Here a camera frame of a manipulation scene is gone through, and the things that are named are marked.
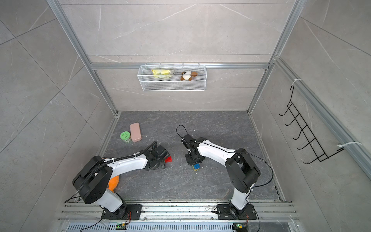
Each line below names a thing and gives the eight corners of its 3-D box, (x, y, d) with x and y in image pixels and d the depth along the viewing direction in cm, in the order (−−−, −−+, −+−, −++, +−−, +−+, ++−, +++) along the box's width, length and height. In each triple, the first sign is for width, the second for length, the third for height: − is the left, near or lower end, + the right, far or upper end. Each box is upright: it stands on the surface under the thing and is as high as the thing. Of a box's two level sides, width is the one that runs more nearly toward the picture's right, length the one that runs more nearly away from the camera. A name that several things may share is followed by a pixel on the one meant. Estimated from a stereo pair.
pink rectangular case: (133, 143, 103) (131, 140, 101) (130, 126, 113) (129, 124, 111) (142, 140, 105) (141, 138, 102) (139, 124, 114) (138, 122, 112)
